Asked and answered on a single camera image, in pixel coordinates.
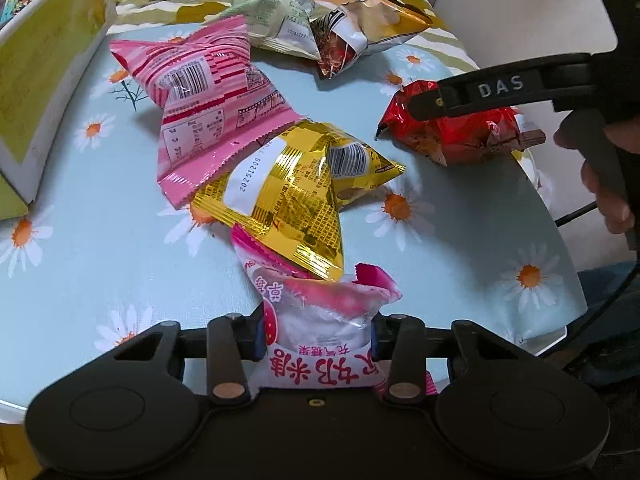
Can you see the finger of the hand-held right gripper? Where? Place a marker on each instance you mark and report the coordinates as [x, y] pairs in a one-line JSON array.
[[460, 97]]

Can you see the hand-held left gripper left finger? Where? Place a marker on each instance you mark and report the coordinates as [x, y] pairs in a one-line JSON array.
[[259, 341]]

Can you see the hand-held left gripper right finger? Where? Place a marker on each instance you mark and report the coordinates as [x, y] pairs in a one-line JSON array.
[[384, 340]]

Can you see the red snack packet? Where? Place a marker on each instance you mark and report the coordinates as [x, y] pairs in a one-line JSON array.
[[460, 135]]

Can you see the pink and white candy packet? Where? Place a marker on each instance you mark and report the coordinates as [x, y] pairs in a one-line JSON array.
[[320, 330]]

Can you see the yellow-green cardboard box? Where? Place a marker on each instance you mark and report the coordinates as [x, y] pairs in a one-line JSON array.
[[50, 60]]

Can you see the person's right hand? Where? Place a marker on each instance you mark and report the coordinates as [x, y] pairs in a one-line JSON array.
[[627, 170]]

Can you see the white and gold chips packet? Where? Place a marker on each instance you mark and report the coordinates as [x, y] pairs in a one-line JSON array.
[[360, 25]]

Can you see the gold foil snack packet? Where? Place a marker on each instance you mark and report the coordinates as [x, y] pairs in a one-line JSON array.
[[290, 195]]

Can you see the daisy print bed table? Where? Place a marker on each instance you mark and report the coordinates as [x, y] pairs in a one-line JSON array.
[[100, 260]]

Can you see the pale green snack packet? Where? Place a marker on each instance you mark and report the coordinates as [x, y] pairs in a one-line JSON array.
[[270, 15]]

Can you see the blue denim cloth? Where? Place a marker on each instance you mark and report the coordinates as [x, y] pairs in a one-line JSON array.
[[610, 305]]

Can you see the pink striped snack packet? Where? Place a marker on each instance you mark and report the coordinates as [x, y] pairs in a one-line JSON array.
[[200, 110]]

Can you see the striped floral blanket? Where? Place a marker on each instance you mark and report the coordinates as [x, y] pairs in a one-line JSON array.
[[165, 10]]

